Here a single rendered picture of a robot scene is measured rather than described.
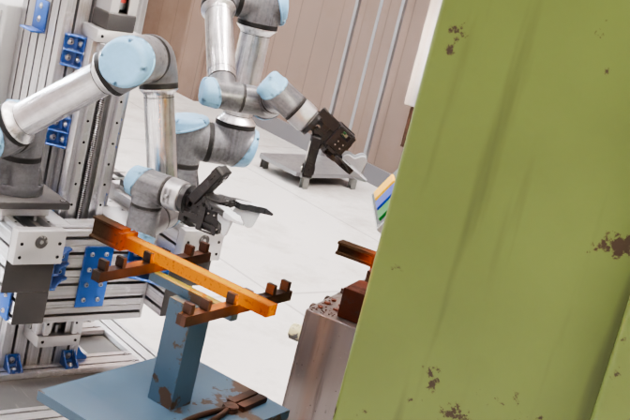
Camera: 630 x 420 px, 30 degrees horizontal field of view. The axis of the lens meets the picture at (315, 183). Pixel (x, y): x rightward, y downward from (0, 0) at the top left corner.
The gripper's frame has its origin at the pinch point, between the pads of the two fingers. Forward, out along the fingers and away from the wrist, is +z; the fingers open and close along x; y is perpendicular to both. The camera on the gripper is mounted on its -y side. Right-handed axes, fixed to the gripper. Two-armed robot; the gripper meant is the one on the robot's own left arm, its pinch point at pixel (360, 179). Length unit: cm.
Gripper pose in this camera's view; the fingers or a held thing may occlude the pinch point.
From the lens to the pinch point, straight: 301.0
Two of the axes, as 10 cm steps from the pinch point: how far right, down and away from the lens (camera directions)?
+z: 7.3, 6.7, 1.6
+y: 6.9, -7.1, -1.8
